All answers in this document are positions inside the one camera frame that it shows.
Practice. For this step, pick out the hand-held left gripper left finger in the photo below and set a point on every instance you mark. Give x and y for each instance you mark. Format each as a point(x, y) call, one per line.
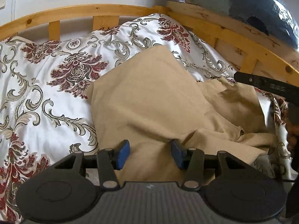
point(122, 155)

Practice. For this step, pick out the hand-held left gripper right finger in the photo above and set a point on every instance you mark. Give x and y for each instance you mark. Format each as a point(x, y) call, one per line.
point(177, 155)

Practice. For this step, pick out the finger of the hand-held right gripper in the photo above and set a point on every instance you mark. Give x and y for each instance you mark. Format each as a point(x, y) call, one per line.
point(246, 78)

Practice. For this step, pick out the beige coat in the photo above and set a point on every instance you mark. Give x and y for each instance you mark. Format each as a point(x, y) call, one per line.
point(149, 98)

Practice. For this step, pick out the person's right hand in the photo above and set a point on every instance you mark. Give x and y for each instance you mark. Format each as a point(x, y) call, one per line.
point(293, 134)

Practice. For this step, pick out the plastic-wrapped blue bedding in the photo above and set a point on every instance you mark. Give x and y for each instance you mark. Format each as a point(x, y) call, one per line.
point(254, 4)

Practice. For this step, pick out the white floral bedspread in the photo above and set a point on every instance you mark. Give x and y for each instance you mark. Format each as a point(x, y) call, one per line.
point(42, 86)

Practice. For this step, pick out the wooden bed frame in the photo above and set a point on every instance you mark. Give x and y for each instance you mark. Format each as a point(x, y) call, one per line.
point(70, 10)

